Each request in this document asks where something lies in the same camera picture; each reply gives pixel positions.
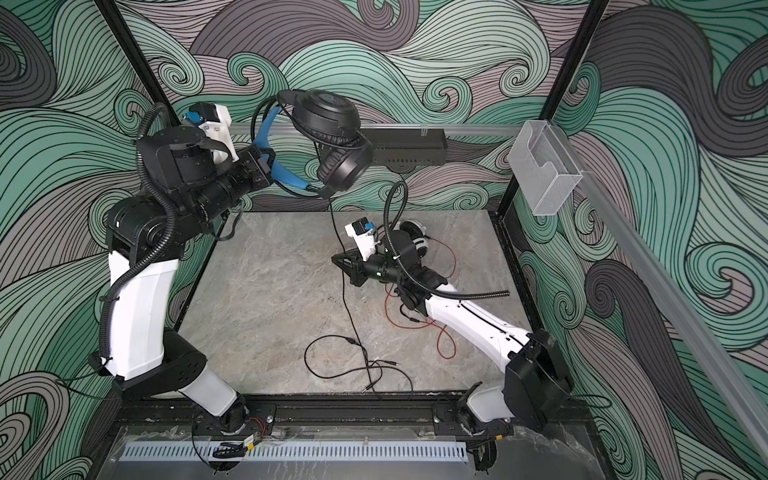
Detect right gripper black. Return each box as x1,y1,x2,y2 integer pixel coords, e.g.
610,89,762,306
333,245,410,287

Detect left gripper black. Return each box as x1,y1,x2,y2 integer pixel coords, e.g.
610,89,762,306
188,147,274,234

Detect black headphone cable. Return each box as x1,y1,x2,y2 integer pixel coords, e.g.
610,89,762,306
302,197,415,397

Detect black blue headphones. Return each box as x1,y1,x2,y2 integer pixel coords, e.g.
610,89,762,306
250,89,374,199

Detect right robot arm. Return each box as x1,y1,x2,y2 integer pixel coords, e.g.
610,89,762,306
332,220,572,432

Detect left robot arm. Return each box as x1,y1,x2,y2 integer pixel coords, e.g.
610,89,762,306
89,126,275,435

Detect white black headphones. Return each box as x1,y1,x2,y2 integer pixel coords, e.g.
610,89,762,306
396,220,429,258

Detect black perforated metal tray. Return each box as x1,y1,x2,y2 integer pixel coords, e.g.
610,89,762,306
362,129,448,173

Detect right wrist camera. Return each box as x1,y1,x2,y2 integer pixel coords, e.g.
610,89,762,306
345,217,377,261

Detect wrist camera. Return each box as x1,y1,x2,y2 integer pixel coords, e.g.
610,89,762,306
345,217,377,261
184,102,238,161

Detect aluminium rail back wall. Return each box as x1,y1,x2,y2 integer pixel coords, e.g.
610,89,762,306
229,122,523,137

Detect aluminium rail wall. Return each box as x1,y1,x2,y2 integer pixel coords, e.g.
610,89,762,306
550,125,767,460
229,122,523,137

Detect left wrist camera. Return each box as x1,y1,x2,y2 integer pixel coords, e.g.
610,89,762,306
184,102,238,161

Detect right arm corrugated cable hose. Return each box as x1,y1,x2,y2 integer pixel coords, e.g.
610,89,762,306
383,179,511,301

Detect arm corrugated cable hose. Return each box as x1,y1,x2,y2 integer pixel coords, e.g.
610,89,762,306
98,103,178,361
383,179,511,301

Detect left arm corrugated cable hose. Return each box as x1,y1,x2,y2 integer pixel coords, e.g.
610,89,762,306
98,103,178,361

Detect black frame post right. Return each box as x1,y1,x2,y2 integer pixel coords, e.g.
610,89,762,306
497,1,609,218

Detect black frame post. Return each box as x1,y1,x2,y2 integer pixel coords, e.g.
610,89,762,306
497,1,609,218
94,0,172,110

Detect black frame post left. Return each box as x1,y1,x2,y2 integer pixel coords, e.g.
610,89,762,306
94,0,172,110

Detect clear plastic wall bin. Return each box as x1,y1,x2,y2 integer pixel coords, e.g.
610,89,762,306
507,120,583,216

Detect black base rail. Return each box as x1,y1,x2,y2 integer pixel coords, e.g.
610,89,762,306
119,392,595,436

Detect white slotted cable duct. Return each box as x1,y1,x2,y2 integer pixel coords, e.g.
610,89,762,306
118,440,469,463

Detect aluminium rail right wall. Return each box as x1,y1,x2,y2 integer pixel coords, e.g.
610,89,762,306
550,125,767,460

